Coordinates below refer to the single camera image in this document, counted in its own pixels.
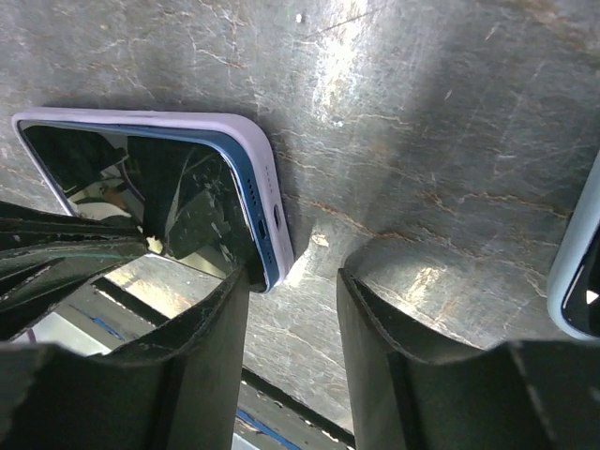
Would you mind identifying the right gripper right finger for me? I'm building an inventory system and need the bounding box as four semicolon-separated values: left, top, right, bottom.
337;269;599;449

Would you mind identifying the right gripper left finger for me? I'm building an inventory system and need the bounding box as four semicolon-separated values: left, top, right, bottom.
1;270;249;449

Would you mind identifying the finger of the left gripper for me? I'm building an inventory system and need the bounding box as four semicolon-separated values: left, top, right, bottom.
1;202;148;340

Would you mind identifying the blue edged black phone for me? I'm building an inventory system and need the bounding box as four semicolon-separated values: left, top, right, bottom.
16;119;280;293

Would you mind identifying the pink edged black phone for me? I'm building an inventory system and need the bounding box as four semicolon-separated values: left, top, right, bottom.
562;242;599;337

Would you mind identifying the lavender phone case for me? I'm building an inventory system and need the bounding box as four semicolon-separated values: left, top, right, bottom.
12;107;293;291

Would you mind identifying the light blue phone case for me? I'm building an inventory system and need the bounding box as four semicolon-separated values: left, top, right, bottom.
547;160;599;341

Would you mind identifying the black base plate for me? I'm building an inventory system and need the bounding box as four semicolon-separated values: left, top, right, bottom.
60;277;354;449

